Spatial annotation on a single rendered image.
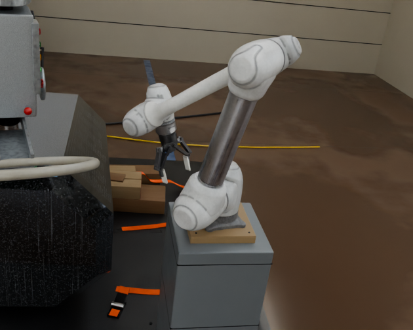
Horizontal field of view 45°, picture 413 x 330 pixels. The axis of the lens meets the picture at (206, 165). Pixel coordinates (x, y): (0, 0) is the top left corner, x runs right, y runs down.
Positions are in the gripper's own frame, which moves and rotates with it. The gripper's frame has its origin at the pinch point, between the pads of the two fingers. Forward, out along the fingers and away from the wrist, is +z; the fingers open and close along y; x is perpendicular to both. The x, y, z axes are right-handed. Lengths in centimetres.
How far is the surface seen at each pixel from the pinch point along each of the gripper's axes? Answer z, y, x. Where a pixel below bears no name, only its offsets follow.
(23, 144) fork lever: -32, -52, 22
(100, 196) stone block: 16, -16, 45
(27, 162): -32, -59, 3
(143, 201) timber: 73, 48, 116
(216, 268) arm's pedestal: 30.0, -13.3, -31.6
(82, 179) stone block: 4, -21, 49
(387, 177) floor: 145, 273, 52
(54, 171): -42, -67, -39
